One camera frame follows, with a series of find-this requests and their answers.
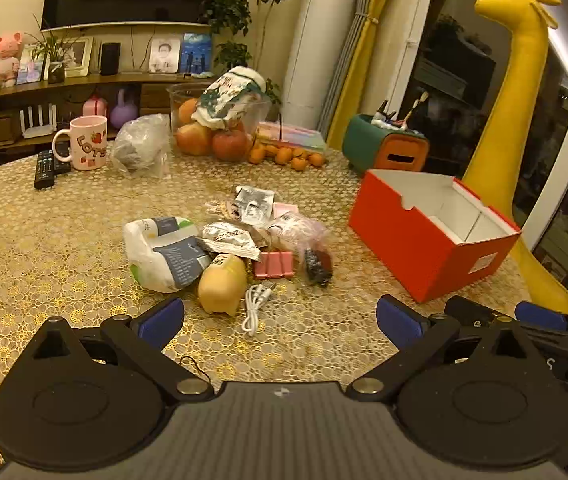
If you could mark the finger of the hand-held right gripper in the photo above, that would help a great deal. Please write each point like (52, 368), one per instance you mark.
(468, 310)
(538, 315)

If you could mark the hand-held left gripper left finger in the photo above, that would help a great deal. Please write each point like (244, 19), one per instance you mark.
(164, 317)

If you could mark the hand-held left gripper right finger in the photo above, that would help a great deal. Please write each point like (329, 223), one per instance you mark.
(398, 320)

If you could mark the yellow pig toy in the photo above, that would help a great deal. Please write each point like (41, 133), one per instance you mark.
(221, 285)

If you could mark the red cardboard box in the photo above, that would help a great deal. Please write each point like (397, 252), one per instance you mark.
(398, 240)

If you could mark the dark snack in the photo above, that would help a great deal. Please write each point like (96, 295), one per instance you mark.
(316, 265)

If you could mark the silver snack packet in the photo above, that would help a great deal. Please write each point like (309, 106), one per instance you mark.
(226, 237)

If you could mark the pink white snack packet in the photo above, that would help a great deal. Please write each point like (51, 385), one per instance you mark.
(294, 227)

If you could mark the white blue tissue pack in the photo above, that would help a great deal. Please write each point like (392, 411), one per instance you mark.
(164, 255)

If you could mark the pink binder clip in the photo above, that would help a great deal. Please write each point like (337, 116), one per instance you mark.
(274, 265)

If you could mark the white black sachet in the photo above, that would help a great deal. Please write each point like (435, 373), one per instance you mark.
(254, 202)

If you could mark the green orange tissue box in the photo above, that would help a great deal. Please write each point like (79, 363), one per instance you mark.
(403, 152)

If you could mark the clear plastic bag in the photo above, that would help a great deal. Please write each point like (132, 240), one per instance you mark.
(139, 145)

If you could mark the black remote control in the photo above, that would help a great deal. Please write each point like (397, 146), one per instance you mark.
(44, 170)
(62, 157)

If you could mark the pink mug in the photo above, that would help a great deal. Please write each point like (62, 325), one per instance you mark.
(86, 142)

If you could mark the pile of tangerines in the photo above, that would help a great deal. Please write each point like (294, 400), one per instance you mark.
(289, 156)

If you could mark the white tube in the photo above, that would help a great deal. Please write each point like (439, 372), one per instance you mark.
(381, 119)

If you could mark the orange fruit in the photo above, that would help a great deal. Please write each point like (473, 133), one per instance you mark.
(187, 110)

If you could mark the pastel book stack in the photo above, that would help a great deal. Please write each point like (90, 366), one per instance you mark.
(294, 137)

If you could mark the glass fruit bowl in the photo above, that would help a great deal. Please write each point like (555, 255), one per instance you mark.
(179, 100)

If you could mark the pink container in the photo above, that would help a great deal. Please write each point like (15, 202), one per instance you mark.
(95, 108)

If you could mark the white router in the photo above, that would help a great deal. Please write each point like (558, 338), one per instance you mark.
(39, 127)

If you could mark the yellow giraffe toy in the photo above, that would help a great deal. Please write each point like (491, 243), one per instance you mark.
(523, 85)

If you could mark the clear jar with white lid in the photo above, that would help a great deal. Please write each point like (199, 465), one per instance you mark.
(229, 95)

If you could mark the yellow curtain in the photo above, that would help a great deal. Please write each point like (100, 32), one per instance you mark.
(371, 75)

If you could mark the glass balcony door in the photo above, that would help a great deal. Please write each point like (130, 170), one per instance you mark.
(443, 60)

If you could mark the portrait photo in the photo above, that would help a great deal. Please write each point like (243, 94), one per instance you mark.
(164, 55)

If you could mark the grey curtain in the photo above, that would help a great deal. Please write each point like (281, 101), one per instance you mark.
(351, 60)

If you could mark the black speaker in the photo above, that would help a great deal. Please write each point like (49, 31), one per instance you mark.
(110, 58)

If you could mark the blue picture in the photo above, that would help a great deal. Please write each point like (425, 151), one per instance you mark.
(197, 53)

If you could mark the wooden television cabinet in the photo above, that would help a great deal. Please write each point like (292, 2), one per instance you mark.
(14, 95)

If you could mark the potted grass plant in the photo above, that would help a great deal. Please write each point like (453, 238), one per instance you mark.
(55, 70)

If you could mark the white standing air conditioner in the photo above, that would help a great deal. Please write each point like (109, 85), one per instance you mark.
(314, 50)

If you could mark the small photo card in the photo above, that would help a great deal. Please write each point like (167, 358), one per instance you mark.
(26, 67)

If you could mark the pink pig figure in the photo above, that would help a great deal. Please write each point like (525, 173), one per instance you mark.
(8, 57)

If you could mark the tall green houseplant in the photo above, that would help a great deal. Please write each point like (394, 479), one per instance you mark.
(231, 10)

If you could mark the white photo frame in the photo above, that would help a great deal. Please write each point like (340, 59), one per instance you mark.
(81, 57)

